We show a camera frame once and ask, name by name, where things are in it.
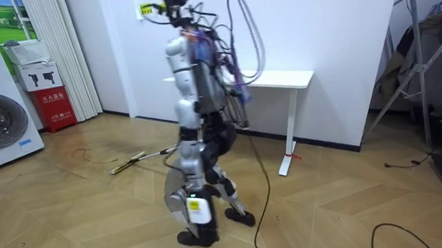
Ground robot body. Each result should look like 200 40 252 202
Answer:
155 0 254 137

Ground robot legs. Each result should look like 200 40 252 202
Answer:
168 109 259 248

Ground red metal box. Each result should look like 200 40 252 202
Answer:
29 84 79 136

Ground white desk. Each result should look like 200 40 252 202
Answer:
162 65 321 184

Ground black power cable on floor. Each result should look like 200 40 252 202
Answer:
243 127 275 248

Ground black looped floor cable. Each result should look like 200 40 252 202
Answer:
368 220 433 248

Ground white pleated folding screen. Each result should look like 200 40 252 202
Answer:
21 0 104 126

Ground thin brown wire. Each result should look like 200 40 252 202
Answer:
70 145 120 167

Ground grey metal clothes rack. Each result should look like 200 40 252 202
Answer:
354 0 442 153

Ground white perforated plastic basket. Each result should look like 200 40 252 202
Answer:
0 37 52 68

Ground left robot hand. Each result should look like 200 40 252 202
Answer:
185 192 214 227

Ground white wall socket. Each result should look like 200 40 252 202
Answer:
134 0 155 21

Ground long-handled mop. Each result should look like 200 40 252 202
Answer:
108 145 180 176

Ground white cardboard box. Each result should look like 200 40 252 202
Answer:
12 59 64 94

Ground thin black cable with plug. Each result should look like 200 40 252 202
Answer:
383 150 436 170

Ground green landscape wall poster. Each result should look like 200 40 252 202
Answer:
0 0 41 77

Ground hanging clothes pile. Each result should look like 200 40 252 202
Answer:
367 0 442 121

